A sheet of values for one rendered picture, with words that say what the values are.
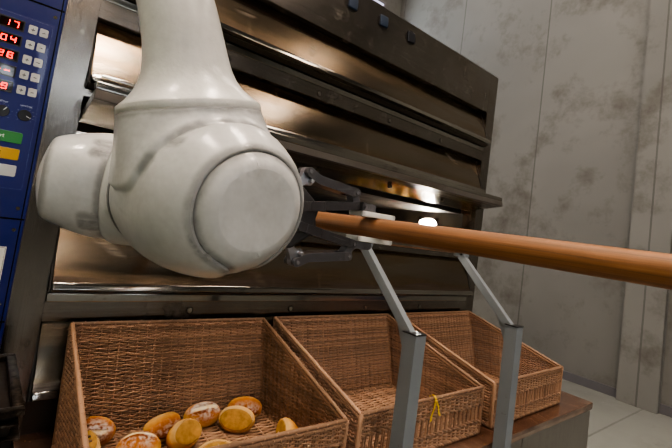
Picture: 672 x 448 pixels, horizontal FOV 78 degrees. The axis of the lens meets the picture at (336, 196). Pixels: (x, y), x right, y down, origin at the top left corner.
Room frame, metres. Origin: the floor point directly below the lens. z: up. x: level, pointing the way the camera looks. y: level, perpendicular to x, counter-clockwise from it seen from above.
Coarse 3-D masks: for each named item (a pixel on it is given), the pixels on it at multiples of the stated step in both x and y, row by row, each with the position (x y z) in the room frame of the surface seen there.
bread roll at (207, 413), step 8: (192, 408) 1.17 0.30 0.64; (200, 408) 1.17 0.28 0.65; (208, 408) 1.18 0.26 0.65; (216, 408) 1.19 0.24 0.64; (184, 416) 1.16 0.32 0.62; (192, 416) 1.16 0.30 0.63; (200, 416) 1.16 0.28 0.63; (208, 416) 1.17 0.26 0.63; (216, 416) 1.19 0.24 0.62; (208, 424) 1.18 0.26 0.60
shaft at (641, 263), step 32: (320, 224) 0.71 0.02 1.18; (352, 224) 0.65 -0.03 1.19; (384, 224) 0.60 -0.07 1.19; (416, 224) 0.56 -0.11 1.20; (480, 256) 0.49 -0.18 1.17; (512, 256) 0.45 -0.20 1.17; (544, 256) 0.42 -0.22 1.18; (576, 256) 0.40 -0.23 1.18; (608, 256) 0.38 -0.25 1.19; (640, 256) 0.36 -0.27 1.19
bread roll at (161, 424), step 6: (162, 414) 1.09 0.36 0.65; (168, 414) 1.10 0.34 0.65; (174, 414) 1.11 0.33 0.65; (150, 420) 1.07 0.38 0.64; (156, 420) 1.07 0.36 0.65; (162, 420) 1.08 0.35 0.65; (168, 420) 1.08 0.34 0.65; (174, 420) 1.10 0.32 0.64; (144, 426) 1.07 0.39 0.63; (150, 426) 1.06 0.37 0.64; (156, 426) 1.06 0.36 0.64; (162, 426) 1.07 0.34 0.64; (168, 426) 1.08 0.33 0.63; (156, 432) 1.06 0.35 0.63; (162, 432) 1.06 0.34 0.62; (162, 438) 1.07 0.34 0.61
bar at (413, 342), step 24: (384, 288) 1.11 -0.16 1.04; (480, 288) 1.42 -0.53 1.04; (504, 312) 1.36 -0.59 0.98; (408, 336) 1.02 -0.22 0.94; (504, 336) 1.34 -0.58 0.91; (408, 360) 1.02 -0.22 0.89; (504, 360) 1.33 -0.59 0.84; (408, 384) 1.01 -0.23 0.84; (504, 384) 1.32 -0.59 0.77; (408, 408) 1.01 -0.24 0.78; (504, 408) 1.32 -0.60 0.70; (408, 432) 1.02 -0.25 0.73; (504, 432) 1.31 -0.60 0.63
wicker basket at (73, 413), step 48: (96, 336) 1.10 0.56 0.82; (144, 336) 1.17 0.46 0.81; (192, 336) 1.25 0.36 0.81; (240, 336) 1.34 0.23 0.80; (96, 384) 1.08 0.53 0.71; (144, 384) 1.15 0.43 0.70; (192, 384) 1.23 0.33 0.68; (240, 384) 1.31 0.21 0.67; (288, 384) 1.23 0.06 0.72; (288, 432) 0.93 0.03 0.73; (336, 432) 1.01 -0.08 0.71
